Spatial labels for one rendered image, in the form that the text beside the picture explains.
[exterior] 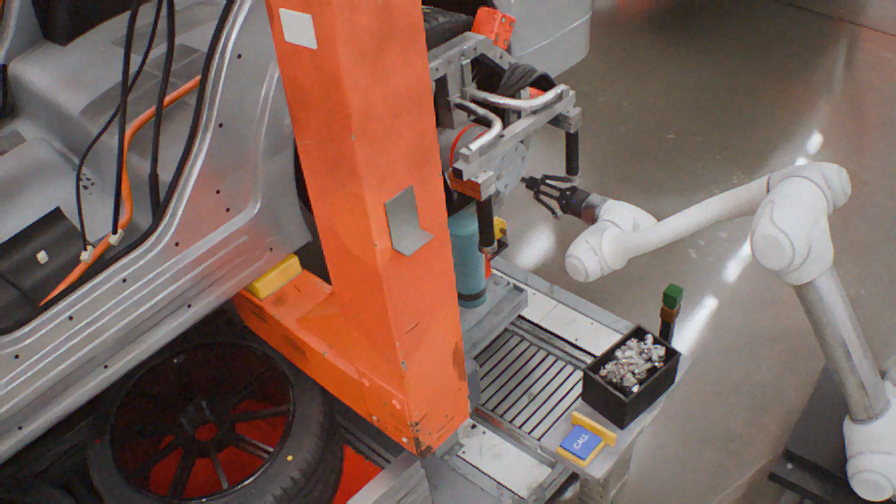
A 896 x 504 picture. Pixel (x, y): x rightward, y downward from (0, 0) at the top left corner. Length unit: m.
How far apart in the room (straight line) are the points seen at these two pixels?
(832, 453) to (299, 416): 1.33
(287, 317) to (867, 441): 1.35
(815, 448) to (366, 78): 1.42
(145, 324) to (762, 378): 1.86
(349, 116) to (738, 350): 1.80
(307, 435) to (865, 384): 1.25
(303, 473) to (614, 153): 2.23
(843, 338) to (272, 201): 1.27
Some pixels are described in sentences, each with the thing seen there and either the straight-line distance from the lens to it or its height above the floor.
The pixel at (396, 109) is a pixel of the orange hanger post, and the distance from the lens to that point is 1.04.
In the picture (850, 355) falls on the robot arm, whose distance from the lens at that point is 1.55.
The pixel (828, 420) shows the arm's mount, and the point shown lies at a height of 0.33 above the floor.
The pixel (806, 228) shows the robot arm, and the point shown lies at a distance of 1.39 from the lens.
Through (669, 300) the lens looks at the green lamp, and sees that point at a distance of 1.70.
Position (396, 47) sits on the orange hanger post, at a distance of 1.01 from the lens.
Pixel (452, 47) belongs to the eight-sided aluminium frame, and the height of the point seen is 1.11.
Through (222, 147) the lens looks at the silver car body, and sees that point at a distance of 1.54.
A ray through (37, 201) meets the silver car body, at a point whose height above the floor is 0.85.
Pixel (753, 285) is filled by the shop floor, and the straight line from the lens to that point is 2.75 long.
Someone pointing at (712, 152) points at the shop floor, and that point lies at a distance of 3.44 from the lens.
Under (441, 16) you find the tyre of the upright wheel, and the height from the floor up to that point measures 1.17.
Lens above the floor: 1.82
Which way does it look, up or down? 40 degrees down
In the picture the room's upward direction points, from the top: 7 degrees counter-clockwise
